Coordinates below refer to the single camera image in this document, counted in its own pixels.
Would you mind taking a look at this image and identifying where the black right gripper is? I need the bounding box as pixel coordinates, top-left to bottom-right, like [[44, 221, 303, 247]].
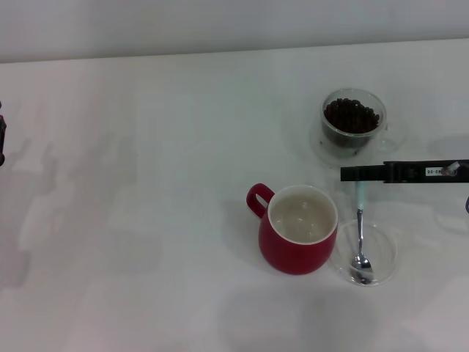
[[340, 159, 469, 183]]

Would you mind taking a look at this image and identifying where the metal spoon with blue handle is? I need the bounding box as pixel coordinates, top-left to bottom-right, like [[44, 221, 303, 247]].
[[349, 181, 374, 286]]

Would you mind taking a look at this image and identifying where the clear glass cup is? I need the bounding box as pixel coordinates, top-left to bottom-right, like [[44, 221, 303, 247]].
[[321, 87, 399, 153]]

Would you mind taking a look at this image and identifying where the clear glass saucer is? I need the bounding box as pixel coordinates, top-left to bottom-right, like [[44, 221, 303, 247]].
[[309, 111, 408, 169]]

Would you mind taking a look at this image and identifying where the clear round glass dish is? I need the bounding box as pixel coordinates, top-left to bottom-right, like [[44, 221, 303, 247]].
[[329, 219, 399, 287]]

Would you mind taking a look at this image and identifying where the red ceramic mug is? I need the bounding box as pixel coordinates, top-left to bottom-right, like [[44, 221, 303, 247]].
[[245, 183, 339, 276]]

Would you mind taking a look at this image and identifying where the coffee beans heap in glass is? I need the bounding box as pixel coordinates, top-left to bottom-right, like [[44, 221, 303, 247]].
[[324, 97, 381, 133]]

